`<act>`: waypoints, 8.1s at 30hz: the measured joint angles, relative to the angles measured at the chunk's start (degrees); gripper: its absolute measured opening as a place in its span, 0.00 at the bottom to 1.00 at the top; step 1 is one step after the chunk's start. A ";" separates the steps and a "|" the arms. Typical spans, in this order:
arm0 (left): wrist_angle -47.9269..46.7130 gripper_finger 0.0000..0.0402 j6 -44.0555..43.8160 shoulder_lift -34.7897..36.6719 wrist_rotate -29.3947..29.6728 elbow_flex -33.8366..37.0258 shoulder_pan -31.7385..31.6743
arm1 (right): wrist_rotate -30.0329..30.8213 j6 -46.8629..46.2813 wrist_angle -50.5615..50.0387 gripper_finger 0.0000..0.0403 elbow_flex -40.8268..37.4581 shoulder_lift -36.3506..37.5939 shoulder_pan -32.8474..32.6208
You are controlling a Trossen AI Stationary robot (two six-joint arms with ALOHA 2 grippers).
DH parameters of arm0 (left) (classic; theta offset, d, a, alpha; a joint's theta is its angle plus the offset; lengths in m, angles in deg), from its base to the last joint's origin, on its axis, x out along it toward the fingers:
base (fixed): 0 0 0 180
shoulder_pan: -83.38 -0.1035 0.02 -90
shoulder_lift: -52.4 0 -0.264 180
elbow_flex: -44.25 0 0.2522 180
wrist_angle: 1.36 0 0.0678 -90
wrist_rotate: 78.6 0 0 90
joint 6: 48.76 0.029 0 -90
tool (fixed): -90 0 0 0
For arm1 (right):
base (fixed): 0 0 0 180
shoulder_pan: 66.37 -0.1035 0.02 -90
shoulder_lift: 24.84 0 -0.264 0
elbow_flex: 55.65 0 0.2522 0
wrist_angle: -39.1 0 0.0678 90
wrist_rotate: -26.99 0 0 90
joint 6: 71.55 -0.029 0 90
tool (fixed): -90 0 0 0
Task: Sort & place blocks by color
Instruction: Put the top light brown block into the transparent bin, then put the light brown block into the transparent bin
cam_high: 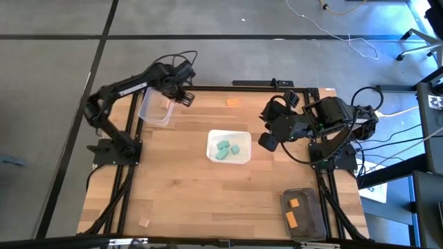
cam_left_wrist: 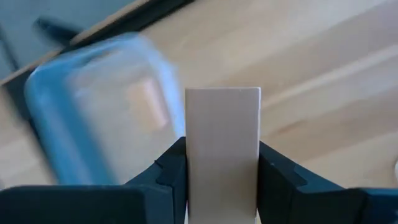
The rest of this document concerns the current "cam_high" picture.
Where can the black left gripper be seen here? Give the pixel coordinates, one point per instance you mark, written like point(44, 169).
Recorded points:
point(169, 83)

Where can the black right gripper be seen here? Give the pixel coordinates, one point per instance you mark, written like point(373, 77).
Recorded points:
point(287, 124)

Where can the tan pink rectangular block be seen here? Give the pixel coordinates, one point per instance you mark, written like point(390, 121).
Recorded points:
point(165, 104)

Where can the green cube block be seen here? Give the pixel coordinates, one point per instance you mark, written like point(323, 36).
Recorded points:
point(235, 149)

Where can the green rectangular block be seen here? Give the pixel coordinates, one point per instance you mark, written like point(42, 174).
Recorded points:
point(223, 144)

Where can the green triangular wedge block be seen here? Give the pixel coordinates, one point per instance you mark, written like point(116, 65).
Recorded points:
point(221, 153)

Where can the orange cube block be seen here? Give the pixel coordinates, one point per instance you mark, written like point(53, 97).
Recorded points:
point(294, 203)

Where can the orange rectangular block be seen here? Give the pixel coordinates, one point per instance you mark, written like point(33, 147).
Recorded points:
point(233, 102)
point(291, 220)

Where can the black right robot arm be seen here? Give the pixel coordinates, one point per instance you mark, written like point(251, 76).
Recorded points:
point(339, 114)

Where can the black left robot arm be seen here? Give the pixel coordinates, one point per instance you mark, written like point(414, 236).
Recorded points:
point(104, 98)

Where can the clear plastic bin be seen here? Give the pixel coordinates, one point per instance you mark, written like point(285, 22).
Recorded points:
point(152, 114)

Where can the white plastic bin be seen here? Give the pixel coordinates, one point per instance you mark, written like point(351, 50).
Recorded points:
point(211, 138)

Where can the grey tinted plastic bin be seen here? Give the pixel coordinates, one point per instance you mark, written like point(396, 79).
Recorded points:
point(309, 214)

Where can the white paper sheet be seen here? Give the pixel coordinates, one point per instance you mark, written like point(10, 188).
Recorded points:
point(375, 192)

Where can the tan pink small block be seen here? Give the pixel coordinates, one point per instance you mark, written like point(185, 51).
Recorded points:
point(144, 222)

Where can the grey desk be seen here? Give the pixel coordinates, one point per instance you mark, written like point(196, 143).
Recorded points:
point(429, 138)

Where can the black and white marker tag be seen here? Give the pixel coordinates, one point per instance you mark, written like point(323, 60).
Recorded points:
point(436, 102)

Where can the grey office chair base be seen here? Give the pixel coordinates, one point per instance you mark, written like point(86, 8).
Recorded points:
point(420, 34)

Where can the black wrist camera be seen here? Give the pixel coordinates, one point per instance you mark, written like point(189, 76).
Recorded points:
point(291, 99)
point(186, 71)

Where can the black bracket bar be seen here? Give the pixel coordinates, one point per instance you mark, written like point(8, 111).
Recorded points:
point(263, 83)

